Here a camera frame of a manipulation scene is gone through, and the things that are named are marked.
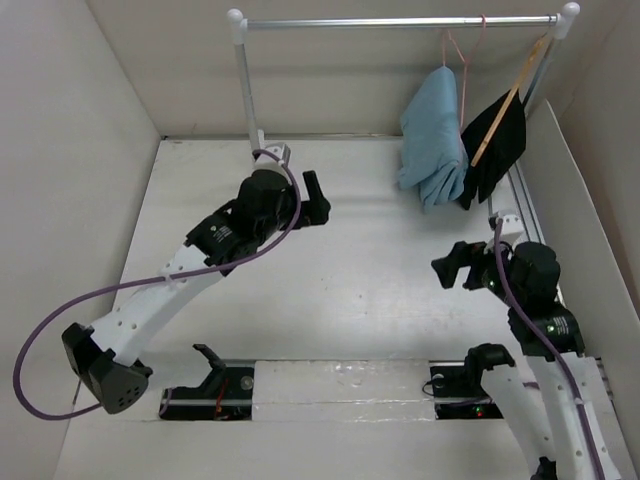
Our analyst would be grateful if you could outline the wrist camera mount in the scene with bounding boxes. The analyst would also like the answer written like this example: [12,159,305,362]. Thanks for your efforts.
[252,142,291,176]
[487,210,525,249]

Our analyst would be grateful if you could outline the wooden hanger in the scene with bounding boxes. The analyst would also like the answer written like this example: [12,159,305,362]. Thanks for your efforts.
[471,34,547,168]

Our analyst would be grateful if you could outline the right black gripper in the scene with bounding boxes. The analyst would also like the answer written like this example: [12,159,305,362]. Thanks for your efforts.
[429,232,524,306]

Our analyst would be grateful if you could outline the light blue trousers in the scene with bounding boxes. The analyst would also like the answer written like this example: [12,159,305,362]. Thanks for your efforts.
[397,66,469,211]

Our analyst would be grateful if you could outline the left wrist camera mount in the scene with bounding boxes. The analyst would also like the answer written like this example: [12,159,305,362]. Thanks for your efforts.
[252,142,291,176]

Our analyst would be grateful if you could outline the black garment on hanger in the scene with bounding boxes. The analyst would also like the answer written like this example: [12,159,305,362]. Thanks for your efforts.
[458,93,526,210]

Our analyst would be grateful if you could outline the white metal clothes rack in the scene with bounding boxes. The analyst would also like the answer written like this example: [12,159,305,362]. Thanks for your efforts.
[226,1,581,149]

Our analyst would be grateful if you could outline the pink wire hanger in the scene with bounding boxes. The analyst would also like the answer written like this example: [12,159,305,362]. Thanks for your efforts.
[441,14,487,151]

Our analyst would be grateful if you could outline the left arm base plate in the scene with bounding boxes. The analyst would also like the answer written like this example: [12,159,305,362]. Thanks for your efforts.
[158,344,256,422]

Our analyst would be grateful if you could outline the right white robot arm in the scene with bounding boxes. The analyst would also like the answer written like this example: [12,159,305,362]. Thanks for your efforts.
[427,241,621,479]

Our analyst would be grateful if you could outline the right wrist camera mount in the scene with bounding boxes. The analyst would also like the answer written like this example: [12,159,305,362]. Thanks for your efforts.
[487,210,525,249]

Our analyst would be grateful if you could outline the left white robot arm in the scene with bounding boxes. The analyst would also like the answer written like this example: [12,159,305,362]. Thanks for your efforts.
[62,170,330,414]

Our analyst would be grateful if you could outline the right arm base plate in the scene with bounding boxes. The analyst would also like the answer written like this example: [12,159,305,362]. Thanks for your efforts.
[422,365,503,421]

